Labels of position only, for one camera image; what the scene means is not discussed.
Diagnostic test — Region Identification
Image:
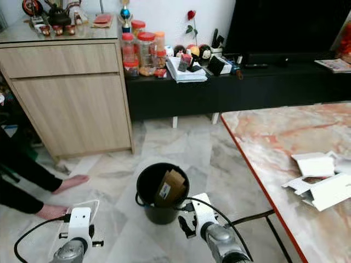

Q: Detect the flat magazine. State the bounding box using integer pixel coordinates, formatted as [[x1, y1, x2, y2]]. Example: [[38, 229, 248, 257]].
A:
[[315, 59, 351, 73]]

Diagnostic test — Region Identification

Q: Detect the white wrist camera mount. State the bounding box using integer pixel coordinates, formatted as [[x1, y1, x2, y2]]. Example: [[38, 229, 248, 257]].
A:
[[189, 192, 216, 226], [63, 200, 100, 244]]

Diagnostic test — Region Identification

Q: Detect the black flat television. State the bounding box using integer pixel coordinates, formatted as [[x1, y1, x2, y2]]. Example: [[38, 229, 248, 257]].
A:
[[222, 0, 351, 55]]

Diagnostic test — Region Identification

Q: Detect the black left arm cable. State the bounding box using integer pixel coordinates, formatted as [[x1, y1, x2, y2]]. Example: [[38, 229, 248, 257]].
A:
[[14, 214, 73, 263]]

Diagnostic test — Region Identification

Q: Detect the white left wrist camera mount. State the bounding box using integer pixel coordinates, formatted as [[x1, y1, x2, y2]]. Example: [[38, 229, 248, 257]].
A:
[[63, 200, 100, 244]]

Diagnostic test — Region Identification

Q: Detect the red artificial rose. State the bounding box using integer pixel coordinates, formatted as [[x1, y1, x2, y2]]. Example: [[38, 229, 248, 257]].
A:
[[185, 10, 198, 45]]

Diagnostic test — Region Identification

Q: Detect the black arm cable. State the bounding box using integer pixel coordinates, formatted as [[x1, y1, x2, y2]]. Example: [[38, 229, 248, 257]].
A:
[[14, 214, 73, 263], [177, 196, 254, 258]]

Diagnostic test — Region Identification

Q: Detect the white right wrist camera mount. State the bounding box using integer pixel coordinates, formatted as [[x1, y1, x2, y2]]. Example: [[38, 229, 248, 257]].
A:
[[189, 192, 216, 226]]

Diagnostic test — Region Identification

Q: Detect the red round plate ornament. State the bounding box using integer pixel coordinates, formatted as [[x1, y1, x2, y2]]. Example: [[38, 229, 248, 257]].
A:
[[22, 0, 43, 17]]

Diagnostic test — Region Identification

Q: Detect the black white round figurine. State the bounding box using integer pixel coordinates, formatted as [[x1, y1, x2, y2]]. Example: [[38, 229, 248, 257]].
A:
[[199, 44, 212, 60]]

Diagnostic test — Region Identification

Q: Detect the white pen holder cup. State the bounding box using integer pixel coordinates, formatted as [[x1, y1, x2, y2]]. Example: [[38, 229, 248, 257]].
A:
[[211, 28, 225, 56]]

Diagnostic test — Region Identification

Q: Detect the orange lid plastic jar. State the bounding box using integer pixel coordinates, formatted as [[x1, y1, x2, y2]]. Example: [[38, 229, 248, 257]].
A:
[[155, 31, 166, 67]]

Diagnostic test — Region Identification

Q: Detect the small red lid plastic jar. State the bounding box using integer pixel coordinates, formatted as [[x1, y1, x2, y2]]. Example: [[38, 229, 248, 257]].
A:
[[124, 59, 139, 78]]

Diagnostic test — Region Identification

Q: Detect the small white box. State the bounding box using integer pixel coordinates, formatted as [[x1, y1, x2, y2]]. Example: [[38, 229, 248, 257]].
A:
[[225, 59, 241, 73]]

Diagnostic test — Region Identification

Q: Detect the folded white cardboard piece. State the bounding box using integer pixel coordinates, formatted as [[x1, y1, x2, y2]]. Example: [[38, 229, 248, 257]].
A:
[[292, 152, 338, 179]]

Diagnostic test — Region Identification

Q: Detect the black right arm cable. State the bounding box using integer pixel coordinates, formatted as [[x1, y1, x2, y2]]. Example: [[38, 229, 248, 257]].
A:
[[177, 196, 254, 258]]

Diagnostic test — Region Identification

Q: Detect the black soundbar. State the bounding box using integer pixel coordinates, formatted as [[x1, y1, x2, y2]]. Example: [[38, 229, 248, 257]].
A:
[[230, 51, 327, 64]]

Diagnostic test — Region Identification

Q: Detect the black low TV console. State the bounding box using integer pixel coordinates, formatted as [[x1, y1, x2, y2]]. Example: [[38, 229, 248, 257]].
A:
[[125, 54, 351, 129]]

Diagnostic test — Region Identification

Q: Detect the white robed figurine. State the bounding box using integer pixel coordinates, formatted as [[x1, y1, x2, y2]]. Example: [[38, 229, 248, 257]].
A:
[[70, 0, 88, 25]]

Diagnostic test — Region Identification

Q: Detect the black pouch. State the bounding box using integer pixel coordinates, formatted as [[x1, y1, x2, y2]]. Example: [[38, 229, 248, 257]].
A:
[[207, 55, 228, 76]]

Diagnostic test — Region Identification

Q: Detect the light wooden cabinet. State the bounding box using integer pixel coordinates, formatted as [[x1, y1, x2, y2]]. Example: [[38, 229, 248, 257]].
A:
[[0, 21, 135, 161]]

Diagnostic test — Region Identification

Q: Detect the long white cardboard box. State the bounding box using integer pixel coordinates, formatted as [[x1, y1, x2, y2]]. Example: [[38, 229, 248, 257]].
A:
[[282, 164, 351, 212]]

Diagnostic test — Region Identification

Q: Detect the red packet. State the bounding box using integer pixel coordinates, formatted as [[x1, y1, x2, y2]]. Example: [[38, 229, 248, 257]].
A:
[[93, 14, 113, 27]]

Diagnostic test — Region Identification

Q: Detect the red gold laughing Buddha statue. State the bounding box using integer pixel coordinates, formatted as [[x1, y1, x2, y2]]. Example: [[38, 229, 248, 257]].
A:
[[337, 25, 351, 64]]

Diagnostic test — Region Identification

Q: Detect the brown cardboard piece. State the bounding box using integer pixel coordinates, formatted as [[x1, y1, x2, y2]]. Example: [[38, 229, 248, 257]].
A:
[[155, 169, 187, 207]]

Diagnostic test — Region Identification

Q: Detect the black teapot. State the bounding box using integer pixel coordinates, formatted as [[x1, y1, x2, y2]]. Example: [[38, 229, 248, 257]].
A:
[[48, 4, 72, 27]]

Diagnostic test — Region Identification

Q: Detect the person in black trousers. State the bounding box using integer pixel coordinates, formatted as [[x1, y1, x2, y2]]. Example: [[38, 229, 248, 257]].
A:
[[0, 93, 90, 221]]

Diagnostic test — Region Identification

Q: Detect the gold blue trophy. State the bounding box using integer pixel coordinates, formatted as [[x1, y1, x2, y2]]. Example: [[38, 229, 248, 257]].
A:
[[119, 0, 133, 33]]

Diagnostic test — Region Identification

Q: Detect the black rubbish bin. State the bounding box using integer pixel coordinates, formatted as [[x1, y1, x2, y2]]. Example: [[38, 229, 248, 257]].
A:
[[135, 162, 191, 225]]

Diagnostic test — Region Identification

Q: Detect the large red lid plastic jar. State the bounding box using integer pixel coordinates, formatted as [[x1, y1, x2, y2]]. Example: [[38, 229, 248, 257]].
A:
[[137, 32, 157, 76]]

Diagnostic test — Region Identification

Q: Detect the yellow round figurine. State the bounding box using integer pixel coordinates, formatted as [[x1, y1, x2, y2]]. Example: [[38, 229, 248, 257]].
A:
[[185, 44, 200, 57]]

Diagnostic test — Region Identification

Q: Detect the marble pattern folding table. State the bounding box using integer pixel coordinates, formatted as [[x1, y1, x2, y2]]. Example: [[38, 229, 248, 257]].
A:
[[220, 102, 351, 263]]

